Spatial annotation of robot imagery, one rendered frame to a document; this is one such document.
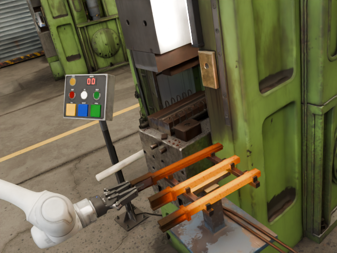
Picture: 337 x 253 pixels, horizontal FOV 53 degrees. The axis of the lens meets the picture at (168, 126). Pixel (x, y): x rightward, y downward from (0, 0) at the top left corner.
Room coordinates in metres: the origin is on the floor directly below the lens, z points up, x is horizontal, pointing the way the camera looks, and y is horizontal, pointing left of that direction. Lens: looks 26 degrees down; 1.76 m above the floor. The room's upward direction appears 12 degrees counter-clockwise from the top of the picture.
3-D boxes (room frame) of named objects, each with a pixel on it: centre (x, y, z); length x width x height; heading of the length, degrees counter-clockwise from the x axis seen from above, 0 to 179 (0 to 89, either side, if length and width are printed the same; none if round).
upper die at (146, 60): (1.78, -0.12, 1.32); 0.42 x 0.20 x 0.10; 124
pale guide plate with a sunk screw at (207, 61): (1.48, -0.23, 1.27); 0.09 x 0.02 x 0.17; 34
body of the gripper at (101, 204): (1.00, 0.28, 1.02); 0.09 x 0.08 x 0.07; 116
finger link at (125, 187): (1.04, 0.23, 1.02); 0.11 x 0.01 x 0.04; 121
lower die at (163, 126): (1.78, -0.12, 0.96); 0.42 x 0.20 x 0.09; 124
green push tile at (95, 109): (1.93, 0.41, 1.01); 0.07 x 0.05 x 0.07; 59
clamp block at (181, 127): (1.55, -0.10, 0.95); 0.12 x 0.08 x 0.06; 124
